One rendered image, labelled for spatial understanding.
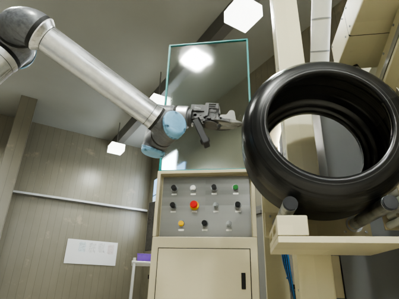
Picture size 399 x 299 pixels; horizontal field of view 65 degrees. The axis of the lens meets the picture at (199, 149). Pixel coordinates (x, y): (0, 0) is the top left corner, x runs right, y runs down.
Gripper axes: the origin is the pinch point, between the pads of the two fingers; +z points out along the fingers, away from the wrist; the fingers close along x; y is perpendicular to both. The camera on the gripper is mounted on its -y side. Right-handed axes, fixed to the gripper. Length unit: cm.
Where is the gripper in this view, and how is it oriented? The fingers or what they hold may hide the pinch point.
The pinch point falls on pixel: (240, 125)
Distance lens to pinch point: 120.2
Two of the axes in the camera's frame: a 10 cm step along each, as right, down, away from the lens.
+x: 1.4, 4.0, 9.1
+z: 9.8, 0.8, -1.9
